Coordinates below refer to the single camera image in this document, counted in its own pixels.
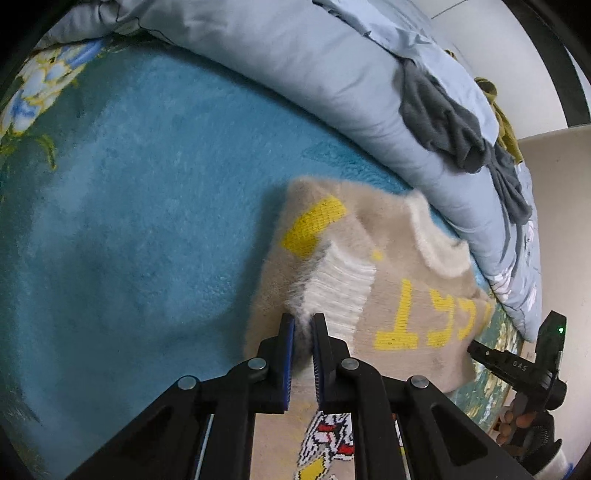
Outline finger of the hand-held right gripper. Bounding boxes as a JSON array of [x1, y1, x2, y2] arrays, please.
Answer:
[[467, 340, 509, 373]]

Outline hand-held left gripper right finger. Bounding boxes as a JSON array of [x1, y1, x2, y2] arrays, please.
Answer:
[[310, 312, 536, 480]]

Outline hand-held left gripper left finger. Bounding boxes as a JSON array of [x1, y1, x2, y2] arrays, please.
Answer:
[[65, 312, 297, 480]]

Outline beige fuzzy sweater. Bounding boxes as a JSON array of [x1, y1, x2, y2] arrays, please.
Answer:
[[242, 178, 498, 480]]

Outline person's right hand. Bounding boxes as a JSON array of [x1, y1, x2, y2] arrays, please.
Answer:
[[496, 398, 537, 446]]

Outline teal floral blanket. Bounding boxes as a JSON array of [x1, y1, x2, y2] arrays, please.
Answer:
[[0, 34, 514, 480]]

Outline olive green sweater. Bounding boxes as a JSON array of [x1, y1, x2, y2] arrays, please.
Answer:
[[445, 48, 523, 163]]

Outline dark grey garment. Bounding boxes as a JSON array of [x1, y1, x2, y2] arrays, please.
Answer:
[[399, 59, 534, 227]]

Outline blue floral duvet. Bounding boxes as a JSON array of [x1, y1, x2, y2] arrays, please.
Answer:
[[36, 0, 544, 343]]

